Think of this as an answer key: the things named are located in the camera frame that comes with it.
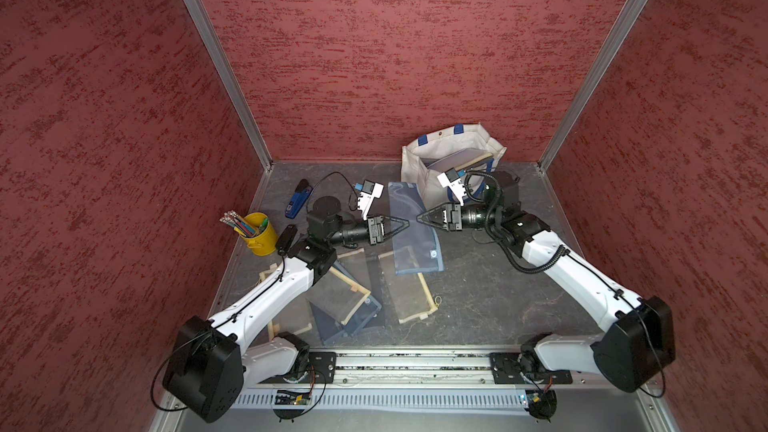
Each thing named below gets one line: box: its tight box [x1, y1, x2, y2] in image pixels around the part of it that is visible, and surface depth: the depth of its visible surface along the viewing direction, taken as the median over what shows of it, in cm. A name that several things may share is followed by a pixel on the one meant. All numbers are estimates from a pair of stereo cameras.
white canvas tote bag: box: [401, 123, 507, 210], surface depth 103 cm
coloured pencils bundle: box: [219, 210, 269, 237], surface depth 87 cm
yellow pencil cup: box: [243, 212, 278, 256], surface depth 91 cm
